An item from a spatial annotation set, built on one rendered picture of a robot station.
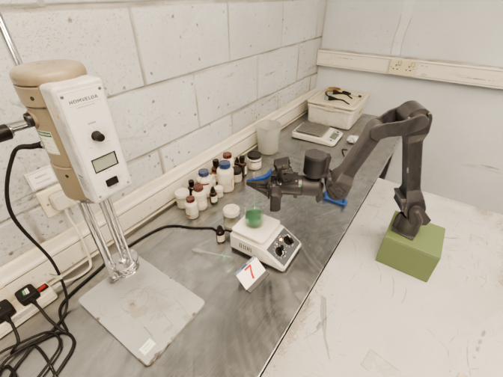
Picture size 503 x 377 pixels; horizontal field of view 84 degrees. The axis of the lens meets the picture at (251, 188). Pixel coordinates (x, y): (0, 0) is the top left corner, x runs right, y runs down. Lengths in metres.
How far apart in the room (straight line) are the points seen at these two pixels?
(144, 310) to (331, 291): 0.52
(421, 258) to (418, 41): 1.41
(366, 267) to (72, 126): 0.85
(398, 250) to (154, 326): 0.71
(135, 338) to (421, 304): 0.76
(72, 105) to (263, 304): 0.64
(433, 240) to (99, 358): 0.94
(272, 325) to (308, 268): 0.22
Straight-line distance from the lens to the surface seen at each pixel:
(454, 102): 2.10
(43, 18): 0.89
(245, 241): 0.90
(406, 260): 0.98
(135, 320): 0.86
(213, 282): 0.89
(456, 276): 1.09
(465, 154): 2.21
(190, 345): 0.80
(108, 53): 0.96
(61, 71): 0.52
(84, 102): 0.50
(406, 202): 0.87
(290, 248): 0.92
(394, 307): 0.92
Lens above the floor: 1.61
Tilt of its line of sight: 35 degrees down
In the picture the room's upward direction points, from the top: straight up
